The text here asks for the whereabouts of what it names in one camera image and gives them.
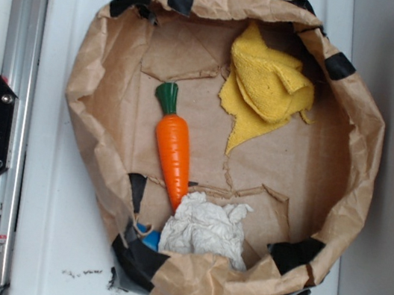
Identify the yellow cloth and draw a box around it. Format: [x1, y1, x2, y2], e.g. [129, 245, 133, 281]
[219, 22, 315, 155]

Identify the orange toy carrot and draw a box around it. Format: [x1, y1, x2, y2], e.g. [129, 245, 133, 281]
[155, 82, 190, 212]

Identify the crumpled white paper towel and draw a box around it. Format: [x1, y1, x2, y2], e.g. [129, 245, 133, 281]
[157, 192, 253, 272]

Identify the blue object in bag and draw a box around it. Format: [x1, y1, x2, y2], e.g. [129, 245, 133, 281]
[137, 223, 161, 252]

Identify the brown paper bag bin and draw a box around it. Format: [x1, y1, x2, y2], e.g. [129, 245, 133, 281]
[66, 0, 385, 295]

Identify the aluminium extrusion rail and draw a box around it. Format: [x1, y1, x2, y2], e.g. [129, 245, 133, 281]
[0, 0, 48, 295]

